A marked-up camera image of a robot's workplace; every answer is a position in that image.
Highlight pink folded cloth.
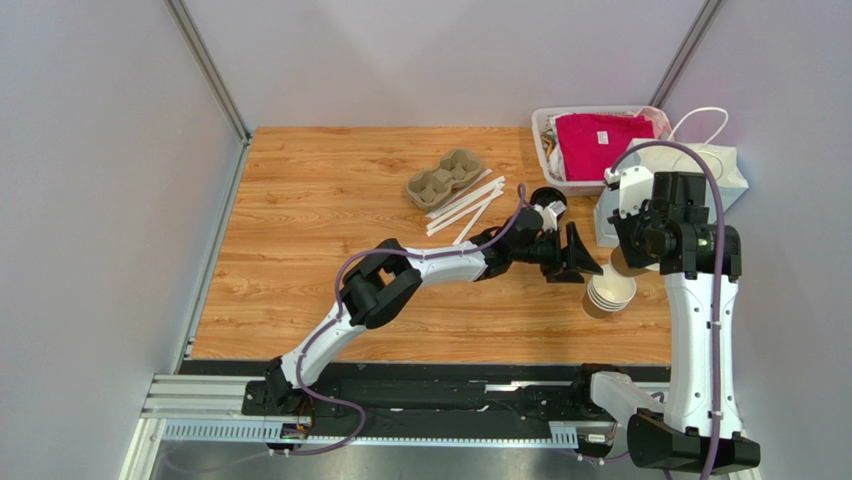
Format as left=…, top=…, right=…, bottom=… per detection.
left=554, top=113, right=655, bottom=181

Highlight white plastic basket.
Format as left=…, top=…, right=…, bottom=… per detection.
left=531, top=105, right=672, bottom=197

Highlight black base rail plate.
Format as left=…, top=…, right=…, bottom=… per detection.
left=178, top=359, right=674, bottom=442

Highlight left aluminium corner post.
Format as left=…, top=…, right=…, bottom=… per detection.
left=164, top=0, right=252, bottom=145

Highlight light blue paper bag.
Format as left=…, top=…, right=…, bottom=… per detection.
left=593, top=107, right=749, bottom=248

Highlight aluminium corner post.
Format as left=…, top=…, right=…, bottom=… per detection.
left=649, top=0, right=726, bottom=109
left=164, top=0, right=252, bottom=145

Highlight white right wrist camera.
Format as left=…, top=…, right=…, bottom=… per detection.
left=601, top=166, right=654, bottom=219

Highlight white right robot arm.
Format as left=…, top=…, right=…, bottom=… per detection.
left=585, top=167, right=761, bottom=477

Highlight stack of black lids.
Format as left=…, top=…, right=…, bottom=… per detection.
left=529, top=187, right=568, bottom=207

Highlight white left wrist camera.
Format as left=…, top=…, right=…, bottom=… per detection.
left=540, top=200, right=567, bottom=232

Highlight stack of paper cups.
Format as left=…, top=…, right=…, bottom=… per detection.
left=581, top=264, right=638, bottom=319

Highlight white wrapped straw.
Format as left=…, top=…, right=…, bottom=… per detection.
left=426, top=169, right=493, bottom=219
left=427, top=188, right=503, bottom=237
left=453, top=187, right=503, bottom=245
left=426, top=176, right=505, bottom=220

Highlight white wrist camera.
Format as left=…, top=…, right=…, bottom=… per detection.
left=540, top=200, right=567, bottom=232
left=601, top=166, right=654, bottom=219

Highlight cardboard cup carrier tray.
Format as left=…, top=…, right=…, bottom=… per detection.
left=405, top=148, right=484, bottom=211

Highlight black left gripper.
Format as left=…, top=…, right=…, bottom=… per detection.
left=510, top=224, right=603, bottom=286

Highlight right aluminium corner post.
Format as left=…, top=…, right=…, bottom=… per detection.
left=649, top=0, right=726, bottom=109

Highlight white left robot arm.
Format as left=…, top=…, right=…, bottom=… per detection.
left=264, top=216, right=603, bottom=414

